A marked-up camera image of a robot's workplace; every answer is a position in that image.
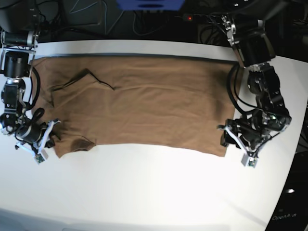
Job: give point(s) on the black power strip red light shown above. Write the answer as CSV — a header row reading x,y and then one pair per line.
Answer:
x,y
196,18

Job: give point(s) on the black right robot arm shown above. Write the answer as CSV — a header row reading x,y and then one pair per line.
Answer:
x,y
20,28

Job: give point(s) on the blue box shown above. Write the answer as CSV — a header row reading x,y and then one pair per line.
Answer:
x,y
140,5

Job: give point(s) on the black OpenArm base plate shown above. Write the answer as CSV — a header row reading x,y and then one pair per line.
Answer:
x,y
291,211

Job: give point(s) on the brown T-shirt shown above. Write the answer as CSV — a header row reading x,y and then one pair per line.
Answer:
x,y
165,101

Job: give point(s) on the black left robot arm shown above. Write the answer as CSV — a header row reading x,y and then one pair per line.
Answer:
x,y
243,23

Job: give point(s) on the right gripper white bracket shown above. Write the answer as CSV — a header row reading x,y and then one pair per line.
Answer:
x,y
34,139

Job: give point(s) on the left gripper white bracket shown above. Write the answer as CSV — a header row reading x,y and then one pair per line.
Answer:
x,y
242,134

